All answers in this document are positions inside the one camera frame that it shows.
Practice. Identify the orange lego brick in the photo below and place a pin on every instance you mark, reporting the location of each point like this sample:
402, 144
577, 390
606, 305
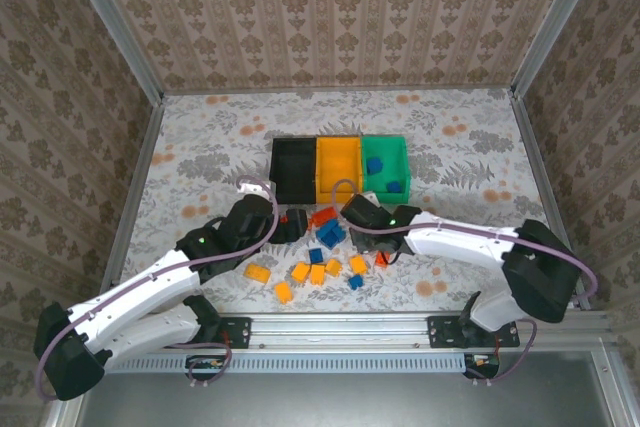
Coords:
382, 260
324, 217

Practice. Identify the dark blue lego brick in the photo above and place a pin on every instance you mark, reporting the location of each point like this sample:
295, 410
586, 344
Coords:
340, 236

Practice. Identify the yellow lego brick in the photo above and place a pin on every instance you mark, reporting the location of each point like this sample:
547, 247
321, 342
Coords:
358, 264
317, 274
333, 267
283, 292
300, 272
257, 273

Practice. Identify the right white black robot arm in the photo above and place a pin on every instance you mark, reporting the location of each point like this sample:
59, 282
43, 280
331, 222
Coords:
460, 242

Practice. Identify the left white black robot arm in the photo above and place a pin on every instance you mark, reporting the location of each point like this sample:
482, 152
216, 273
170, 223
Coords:
140, 283

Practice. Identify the black plastic bin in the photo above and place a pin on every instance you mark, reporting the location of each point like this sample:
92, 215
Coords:
295, 169

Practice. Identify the yellow plastic bin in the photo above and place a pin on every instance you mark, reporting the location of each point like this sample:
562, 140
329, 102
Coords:
340, 167

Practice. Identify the green plastic bin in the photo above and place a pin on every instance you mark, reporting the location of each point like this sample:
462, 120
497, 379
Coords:
385, 154

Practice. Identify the black connector box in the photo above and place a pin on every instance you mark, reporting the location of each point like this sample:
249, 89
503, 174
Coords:
482, 365
205, 366

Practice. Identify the grey metal panel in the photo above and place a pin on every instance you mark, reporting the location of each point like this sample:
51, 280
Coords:
325, 402

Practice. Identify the aluminium table rail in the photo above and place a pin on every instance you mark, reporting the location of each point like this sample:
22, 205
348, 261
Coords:
340, 329

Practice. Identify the aluminium side rail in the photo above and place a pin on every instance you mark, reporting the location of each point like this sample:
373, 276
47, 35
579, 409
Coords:
132, 197
541, 172

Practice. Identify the aluminium back rail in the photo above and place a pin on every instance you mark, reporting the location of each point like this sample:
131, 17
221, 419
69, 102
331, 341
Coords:
340, 89

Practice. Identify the aluminium frame post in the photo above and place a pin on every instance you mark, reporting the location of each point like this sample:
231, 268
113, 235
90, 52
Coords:
117, 22
557, 22

